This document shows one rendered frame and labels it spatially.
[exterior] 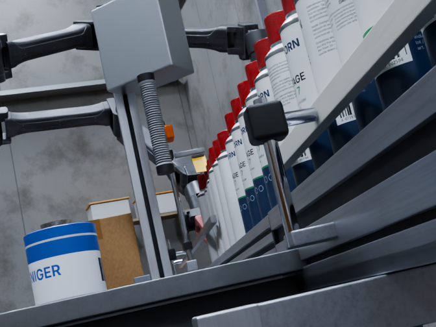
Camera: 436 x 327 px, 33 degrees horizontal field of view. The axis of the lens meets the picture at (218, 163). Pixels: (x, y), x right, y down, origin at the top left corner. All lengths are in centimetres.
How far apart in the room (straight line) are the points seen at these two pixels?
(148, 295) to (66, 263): 8
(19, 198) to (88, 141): 119
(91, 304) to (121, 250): 148
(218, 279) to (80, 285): 13
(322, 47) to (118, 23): 99
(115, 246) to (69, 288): 146
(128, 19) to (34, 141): 829
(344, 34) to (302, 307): 22
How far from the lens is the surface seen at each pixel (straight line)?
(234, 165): 113
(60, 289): 70
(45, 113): 219
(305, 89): 69
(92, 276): 71
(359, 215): 50
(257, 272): 68
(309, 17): 65
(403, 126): 41
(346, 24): 57
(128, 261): 215
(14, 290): 946
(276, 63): 78
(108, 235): 216
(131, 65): 155
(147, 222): 154
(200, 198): 160
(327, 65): 63
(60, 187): 969
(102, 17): 162
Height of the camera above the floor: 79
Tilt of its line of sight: 11 degrees up
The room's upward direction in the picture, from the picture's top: 13 degrees counter-clockwise
